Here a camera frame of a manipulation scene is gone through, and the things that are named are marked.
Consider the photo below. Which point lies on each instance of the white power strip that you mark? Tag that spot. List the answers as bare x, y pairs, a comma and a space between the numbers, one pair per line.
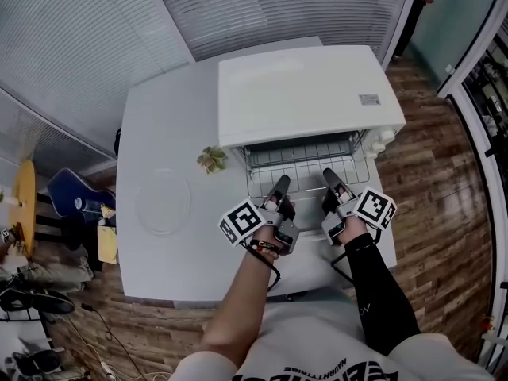
107, 368

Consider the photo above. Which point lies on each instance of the black power adapter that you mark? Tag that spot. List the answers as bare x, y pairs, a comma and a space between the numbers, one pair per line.
88, 307

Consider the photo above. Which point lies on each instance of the clear glass round plate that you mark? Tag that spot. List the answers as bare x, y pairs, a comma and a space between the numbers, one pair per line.
162, 201

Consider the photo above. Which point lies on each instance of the small yellow snack packet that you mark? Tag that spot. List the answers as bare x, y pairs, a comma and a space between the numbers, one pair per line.
107, 211

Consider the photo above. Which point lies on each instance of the person's left forearm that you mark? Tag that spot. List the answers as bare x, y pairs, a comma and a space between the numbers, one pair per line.
234, 312

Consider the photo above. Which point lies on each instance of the small potted plant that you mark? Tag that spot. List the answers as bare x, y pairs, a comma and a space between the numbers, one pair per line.
212, 159

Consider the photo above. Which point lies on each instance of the black backpack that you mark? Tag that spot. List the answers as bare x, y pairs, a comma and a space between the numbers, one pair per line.
117, 143

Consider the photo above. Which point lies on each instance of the person's left hand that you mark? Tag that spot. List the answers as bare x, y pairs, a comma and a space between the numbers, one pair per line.
262, 237

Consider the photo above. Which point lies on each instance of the person's white printed shirt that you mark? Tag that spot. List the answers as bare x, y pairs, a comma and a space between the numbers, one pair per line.
317, 339

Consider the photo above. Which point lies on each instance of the yellow round table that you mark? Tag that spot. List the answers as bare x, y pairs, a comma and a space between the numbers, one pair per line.
24, 189

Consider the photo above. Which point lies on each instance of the person's right hand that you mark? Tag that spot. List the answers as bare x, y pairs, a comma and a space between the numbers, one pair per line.
355, 230

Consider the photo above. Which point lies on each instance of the blue chair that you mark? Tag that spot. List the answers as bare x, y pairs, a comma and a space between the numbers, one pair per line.
63, 189

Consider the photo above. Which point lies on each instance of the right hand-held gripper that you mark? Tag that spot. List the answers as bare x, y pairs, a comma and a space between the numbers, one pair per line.
375, 208

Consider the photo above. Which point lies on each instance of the white toaster oven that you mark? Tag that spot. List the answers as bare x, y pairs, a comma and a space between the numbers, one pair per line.
297, 93

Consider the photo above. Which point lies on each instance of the black office chair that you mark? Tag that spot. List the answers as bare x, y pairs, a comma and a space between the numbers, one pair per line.
51, 302

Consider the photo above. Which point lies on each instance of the yellow paper envelope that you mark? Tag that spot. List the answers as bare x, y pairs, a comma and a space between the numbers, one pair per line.
107, 244

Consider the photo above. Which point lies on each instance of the clear plastic water bottle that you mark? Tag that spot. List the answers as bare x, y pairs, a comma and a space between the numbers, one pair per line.
85, 204

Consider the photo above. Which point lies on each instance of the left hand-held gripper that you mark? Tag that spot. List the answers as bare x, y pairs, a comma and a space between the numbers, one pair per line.
242, 220

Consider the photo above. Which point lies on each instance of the white vase with flowers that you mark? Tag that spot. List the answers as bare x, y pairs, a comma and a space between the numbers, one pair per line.
12, 199

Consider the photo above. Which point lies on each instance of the person's right forearm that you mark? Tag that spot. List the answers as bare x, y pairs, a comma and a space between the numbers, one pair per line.
373, 292

